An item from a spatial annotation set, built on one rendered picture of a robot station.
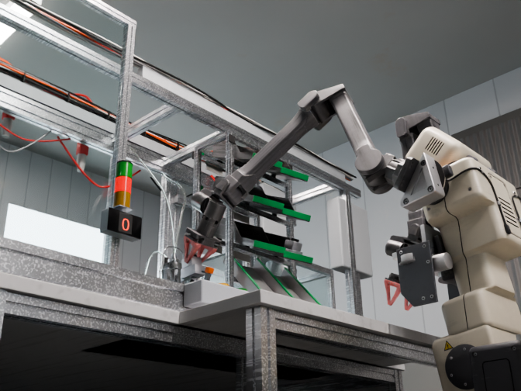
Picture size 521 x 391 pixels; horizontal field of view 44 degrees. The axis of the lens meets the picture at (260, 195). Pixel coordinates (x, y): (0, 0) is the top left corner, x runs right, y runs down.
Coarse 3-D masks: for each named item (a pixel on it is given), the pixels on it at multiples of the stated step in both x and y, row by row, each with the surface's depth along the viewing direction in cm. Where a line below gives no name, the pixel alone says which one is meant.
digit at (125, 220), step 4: (120, 216) 194; (124, 216) 196; (128, 216) 197; (132, 216) 198; (120, 220) 194; (124, 220) 195; (128, 220) 196; (132, 220) 197; (120, 224) 194; (124, 224) 195; (128, 224) 196; (120, 228) 193; (124, 228) 194; (128, 228) 195; (124, 232) 194; (128, 232) 195
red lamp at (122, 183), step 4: (120, 176) 201; (124, 176) 201; (116, 180) 201; (120, 180) 200; (124, 180) 200; (128, 180) 201; (116, 184) 200; (120, 184) 200; (124, 184) 200; (128, 184) 201; (116, 188) 200; (120, 188) 199; (124, 188) 199; (128, 188) 200
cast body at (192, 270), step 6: (192, 258) 196; (198, 258) 198; (186, 264) 197; (192, 264) 195; (198, 264) 197; (186, 270) 196; (192, 270) 194; (198, 270) 195; (204, 270) 196; (186, 276) 195; (192, 276) 198; (198, 276) 196
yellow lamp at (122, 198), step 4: (116, 192) 199; (120, 192) 199; (124, 192) 199; (128, 192) 200; (116, 196) 198; (120, 196) 198; (124, 196) 198; (128, 196) 199; (116, 200) 198; (120, 200) 197; (124, 200) 198; (128, 200) 199; (116, 204) 197; (120, 204) 197; (124, 204) 197; (128, 204) 198
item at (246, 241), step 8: (224, 224) 229; (240, 224) 241; (248, 224) 239; (216, 232) 232; (224, 232) 227; (240, 232) 241; (248, 232) 238; (256, 232) 234; (264, 232) 231; (240, 240) 218; (248, 240) 214; (256, 240) 212; (264, 240) 229; (264, 248) 214; (272, 248) 216; (280, 248) 218
